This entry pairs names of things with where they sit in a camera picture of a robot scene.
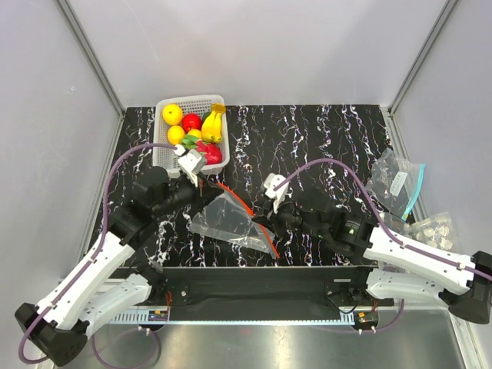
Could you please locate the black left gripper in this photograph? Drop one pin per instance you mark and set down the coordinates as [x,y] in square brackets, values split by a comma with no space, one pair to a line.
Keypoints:
[206,190]

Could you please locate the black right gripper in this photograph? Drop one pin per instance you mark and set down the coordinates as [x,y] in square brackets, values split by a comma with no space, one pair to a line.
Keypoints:
[272,220]

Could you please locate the clear bag with orange zipper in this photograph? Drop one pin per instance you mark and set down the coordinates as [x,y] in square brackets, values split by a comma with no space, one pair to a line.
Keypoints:
[228,218]

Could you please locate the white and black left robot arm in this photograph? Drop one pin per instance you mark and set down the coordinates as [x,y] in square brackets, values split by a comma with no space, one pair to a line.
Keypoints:
[60,324]

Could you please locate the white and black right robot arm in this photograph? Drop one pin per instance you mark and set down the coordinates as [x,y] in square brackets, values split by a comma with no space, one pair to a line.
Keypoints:
[460,282]

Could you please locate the yellow orange fruit top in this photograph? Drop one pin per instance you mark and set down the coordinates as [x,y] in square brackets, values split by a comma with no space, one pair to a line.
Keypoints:
[172,114]

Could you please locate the clear bag with blue zipper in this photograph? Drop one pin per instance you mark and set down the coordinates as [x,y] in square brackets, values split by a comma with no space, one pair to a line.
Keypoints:
[396,183]

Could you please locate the clear bag of round items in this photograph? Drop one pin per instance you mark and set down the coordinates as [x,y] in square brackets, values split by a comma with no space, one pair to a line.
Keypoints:
[437,231]

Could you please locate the white plastic perforated basket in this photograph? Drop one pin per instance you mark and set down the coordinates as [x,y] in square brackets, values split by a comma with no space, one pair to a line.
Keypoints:
[199,105]

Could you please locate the pink dragon fruit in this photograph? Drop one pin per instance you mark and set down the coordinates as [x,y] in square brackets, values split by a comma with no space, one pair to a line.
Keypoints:
[208,150]

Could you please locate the yellow lemon fruit lower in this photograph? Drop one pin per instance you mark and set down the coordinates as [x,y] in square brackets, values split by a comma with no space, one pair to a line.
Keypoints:
[175,134]

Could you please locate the small yellow fruit middle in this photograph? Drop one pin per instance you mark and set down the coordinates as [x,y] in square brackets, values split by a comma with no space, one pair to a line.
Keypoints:
[195,133]

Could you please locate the black marble pattern mat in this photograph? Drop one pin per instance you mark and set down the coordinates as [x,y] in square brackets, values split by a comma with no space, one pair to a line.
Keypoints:
[263,139]

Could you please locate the red apple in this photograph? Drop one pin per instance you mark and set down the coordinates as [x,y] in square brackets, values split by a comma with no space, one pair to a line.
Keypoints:
[191,122]

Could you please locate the yellow banana bunch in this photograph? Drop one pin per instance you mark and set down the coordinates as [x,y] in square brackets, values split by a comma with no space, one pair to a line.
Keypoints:
[211,127]

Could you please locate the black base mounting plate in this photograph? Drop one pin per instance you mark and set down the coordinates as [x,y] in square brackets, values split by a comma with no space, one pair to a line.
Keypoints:
[259,294]

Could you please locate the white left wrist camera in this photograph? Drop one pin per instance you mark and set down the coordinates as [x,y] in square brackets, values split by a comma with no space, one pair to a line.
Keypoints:
[191,164]

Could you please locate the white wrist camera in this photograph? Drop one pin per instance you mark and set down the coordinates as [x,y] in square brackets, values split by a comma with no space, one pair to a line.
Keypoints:
[191,164]
[275,189]

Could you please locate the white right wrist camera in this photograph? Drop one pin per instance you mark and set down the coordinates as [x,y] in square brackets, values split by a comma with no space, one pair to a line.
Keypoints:
[275,189]

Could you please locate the white slotted cable duct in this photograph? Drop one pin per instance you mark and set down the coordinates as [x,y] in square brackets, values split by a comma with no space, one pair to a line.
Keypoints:
[141,317]

